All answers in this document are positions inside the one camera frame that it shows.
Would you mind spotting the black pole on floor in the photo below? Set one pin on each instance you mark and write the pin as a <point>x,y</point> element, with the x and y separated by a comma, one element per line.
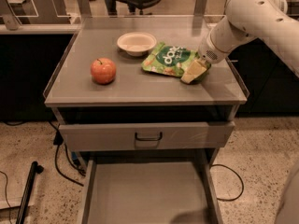
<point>34,170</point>

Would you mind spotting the green rice chip bag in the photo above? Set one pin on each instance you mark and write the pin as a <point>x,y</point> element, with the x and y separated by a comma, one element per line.
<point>171,61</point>

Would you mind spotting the clear acrylic barrier panel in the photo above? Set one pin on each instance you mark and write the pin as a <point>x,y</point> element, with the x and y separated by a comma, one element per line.
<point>37,12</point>

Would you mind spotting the grey metal drawer cabinet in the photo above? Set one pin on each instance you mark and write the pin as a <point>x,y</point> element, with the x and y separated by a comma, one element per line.
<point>136,96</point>

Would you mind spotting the red apple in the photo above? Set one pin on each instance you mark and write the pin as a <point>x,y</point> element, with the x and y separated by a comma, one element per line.
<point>103,71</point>

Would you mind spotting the white paper bowl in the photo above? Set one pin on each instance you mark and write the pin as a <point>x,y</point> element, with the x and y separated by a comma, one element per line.
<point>137,43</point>

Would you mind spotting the yellow taped gripper finger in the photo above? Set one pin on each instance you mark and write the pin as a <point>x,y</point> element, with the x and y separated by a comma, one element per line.
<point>195,70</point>

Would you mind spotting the closed top drawer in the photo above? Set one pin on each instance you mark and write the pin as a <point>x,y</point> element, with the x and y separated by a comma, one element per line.
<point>146,136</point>

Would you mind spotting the open middle drawer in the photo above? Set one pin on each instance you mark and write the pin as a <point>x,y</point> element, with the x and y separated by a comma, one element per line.
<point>149,187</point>

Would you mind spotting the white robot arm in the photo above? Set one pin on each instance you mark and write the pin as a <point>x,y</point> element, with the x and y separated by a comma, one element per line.
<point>271,150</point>

